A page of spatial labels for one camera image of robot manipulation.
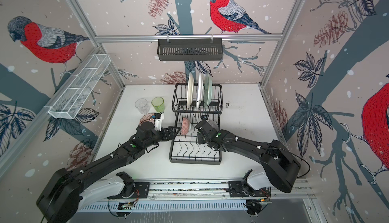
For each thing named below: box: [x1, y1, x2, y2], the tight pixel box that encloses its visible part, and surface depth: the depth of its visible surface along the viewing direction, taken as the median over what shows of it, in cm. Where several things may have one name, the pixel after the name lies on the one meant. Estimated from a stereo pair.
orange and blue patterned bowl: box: [139, 113, 155, 126], surface depth 100 cm
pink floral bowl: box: [180, 117, 189, 136], surface depth 87 cm
